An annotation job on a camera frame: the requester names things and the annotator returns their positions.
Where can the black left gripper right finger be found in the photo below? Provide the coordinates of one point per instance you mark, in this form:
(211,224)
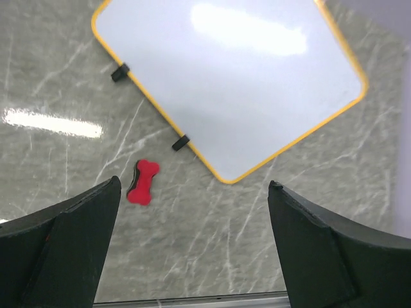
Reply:
(328,260)

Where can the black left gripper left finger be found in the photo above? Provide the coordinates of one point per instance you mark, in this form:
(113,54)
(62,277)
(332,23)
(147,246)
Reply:
(54,257)

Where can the red bone shaped eraser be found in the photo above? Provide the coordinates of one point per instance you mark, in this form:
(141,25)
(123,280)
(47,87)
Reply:
(139,190)

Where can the yellow framed whiteboard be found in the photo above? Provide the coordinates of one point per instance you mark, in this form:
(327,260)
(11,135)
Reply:
(242,80)

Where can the aluminium mounting rail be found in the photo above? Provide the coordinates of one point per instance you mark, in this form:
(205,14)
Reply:
(259,300)

